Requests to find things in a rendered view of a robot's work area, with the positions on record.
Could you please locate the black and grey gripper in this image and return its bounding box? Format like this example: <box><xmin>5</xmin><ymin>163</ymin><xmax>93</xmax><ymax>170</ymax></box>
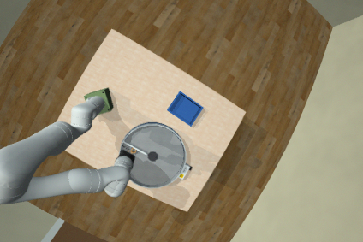
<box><xmin>115</xmin><ymin>150</ymin><xmax>135</xmax><ymax>170</ymax></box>

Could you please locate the blue rectangular crate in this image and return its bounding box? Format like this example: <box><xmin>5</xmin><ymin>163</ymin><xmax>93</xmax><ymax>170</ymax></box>
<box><xmin>167</xmin><ymin>91</ymin><xmax>203</xmax><ymax>127</ymax></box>

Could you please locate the grey round turning table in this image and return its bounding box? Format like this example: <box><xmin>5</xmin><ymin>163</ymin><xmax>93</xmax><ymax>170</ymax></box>
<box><xmin>119</xmin><ymin>122</ymin><xmax>193</xmax><ymax>189</ymax></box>

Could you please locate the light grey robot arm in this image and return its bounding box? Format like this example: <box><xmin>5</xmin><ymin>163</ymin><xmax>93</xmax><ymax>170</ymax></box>
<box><xmin>0</xmin><ymin>96</ymin><xmax>131</xmax><ymax>204</ymax></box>

